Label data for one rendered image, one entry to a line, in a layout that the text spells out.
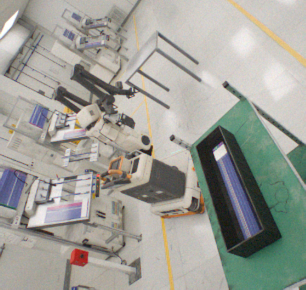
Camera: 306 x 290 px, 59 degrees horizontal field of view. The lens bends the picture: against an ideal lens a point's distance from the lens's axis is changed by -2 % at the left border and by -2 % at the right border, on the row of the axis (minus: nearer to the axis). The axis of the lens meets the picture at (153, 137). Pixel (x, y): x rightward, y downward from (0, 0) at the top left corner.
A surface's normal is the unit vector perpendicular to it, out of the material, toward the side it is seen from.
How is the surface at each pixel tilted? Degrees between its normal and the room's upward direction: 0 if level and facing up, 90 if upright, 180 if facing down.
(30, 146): 90
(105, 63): 90
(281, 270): 0
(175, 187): 90
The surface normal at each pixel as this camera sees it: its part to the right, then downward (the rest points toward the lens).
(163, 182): 0.59, -0.31
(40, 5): 0.10, 0.65
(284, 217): -0.79, -0.42
